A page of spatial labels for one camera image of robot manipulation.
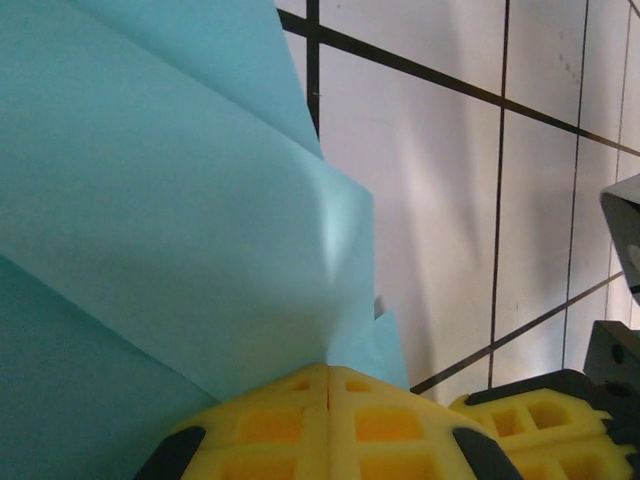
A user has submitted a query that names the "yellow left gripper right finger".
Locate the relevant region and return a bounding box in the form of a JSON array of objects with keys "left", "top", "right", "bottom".
[{"left": 328, "top": 366, "right": 524, "bottom": 480}]

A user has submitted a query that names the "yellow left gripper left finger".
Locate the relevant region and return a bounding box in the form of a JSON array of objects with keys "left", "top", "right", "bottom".
[{"left": 132, "top": 364, "right": 329, "bottom": 480}]

